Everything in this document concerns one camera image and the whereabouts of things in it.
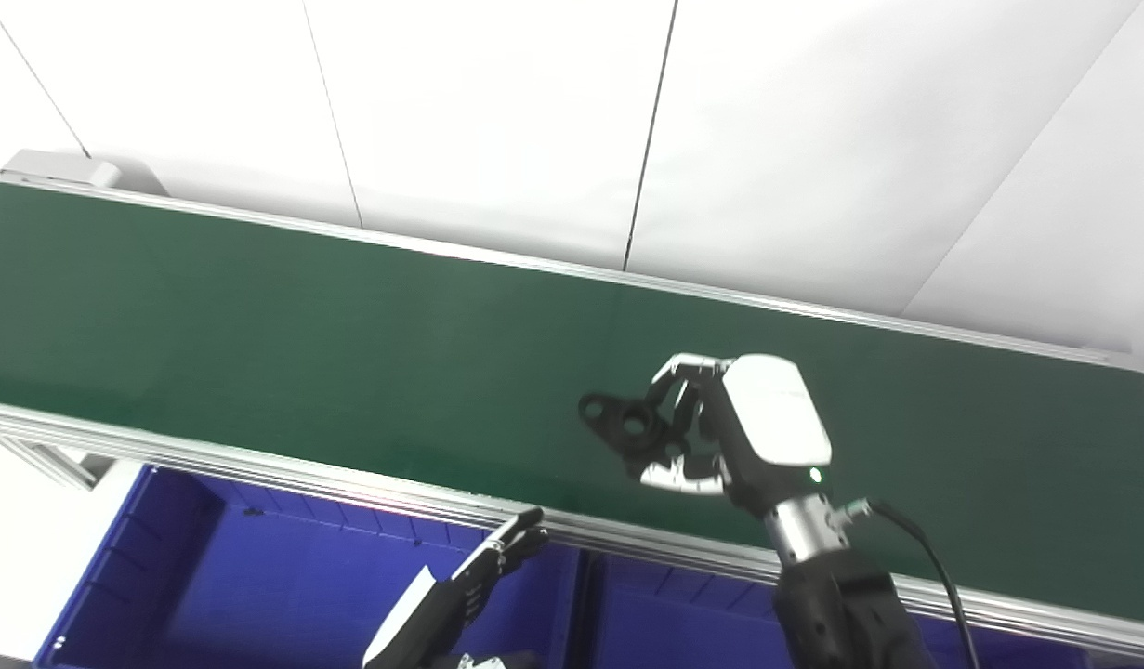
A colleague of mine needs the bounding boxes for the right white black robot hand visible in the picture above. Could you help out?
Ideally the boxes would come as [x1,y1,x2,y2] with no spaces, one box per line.
[638,351,834,522]

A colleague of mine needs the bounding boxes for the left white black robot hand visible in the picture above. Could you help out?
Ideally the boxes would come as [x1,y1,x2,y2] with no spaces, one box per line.
[362,505,552,669]

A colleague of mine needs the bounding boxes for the black flanged metal part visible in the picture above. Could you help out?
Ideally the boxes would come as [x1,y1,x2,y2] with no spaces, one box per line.
[577,391,685,457]

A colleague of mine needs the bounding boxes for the blue plastic bin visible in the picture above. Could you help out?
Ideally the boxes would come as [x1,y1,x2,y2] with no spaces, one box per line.
[571,547,1094,669]
[33,464,587,669]

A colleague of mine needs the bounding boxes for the green conveyor belt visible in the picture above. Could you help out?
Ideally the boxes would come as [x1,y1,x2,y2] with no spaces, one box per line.
[0,182,1144,629]
[0,148,1144,663]

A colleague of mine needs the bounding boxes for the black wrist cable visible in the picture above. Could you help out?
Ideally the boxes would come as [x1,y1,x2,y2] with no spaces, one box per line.
[835,498,982,669]

